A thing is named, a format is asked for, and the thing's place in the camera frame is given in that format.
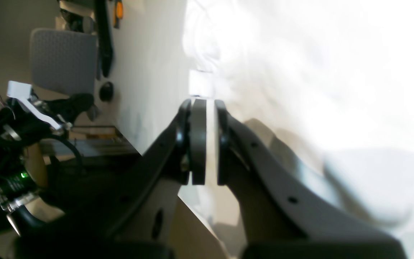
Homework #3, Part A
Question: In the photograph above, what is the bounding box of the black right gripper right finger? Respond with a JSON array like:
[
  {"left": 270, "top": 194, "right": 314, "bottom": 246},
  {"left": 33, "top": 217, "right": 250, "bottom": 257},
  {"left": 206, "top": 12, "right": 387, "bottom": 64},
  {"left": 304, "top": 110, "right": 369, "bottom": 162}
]
[{"left": 214, "top": 100, "right": 407, "bottom": 259}]

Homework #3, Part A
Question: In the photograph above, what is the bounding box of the white T-shirt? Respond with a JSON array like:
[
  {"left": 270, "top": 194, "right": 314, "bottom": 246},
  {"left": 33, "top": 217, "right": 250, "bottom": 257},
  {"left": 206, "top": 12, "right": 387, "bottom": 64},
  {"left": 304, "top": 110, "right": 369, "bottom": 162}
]
[{"left": 183, "top": 0, "right": 414, "bottom": 259}]

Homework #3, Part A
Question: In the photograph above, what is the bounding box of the orange object at edge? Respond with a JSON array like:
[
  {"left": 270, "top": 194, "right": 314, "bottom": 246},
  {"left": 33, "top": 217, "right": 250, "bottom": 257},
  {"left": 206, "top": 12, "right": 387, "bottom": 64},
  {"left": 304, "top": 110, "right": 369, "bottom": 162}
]
[{"left": 113, "top": 0, "right": 124, "bottom": 28}]

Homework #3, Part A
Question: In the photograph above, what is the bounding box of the black computer mouse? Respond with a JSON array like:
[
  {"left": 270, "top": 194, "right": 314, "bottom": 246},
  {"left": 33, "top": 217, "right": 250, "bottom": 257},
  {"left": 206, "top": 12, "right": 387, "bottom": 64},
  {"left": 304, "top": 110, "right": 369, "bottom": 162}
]
[{"left": 98, "top": 81, "right": 114, "bottom": 102}]

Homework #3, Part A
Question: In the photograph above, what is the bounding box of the grey office chair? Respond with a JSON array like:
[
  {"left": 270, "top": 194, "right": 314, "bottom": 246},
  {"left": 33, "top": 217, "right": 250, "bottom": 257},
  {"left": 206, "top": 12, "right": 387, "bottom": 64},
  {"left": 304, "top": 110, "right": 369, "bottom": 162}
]
[{"left": 29, "top": 28, "right": 98, "bottom": 96}]

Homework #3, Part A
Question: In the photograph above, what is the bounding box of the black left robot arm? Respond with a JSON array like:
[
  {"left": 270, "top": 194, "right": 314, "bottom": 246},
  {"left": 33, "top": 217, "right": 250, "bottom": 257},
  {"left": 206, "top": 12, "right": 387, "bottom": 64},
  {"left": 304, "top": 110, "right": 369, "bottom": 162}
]
[{"left": 0, "top": 93, "right": 94, "bottom": 235}]

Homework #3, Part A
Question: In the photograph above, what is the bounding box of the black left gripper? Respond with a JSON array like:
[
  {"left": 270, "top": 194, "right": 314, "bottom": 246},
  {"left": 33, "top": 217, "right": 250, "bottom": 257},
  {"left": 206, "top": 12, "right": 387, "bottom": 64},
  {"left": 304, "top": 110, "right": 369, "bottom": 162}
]
[{"left": 0, "top": 94, "right": 94, "bottom": 144}]

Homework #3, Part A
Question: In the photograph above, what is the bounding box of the black keyboard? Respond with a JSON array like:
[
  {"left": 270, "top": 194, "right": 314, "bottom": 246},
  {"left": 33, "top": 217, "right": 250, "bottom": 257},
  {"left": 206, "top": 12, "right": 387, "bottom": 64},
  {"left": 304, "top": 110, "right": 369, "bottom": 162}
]
[{"left": 94, "top": 0, "right": 114, "bottom": 78}]

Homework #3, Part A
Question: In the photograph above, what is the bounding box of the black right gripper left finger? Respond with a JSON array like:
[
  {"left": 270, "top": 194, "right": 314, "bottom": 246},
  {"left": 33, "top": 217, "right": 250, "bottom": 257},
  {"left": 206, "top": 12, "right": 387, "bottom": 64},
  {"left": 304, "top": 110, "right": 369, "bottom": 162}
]
[{"left": 13, "top": 99, "right": 207, "bottom": 259}]

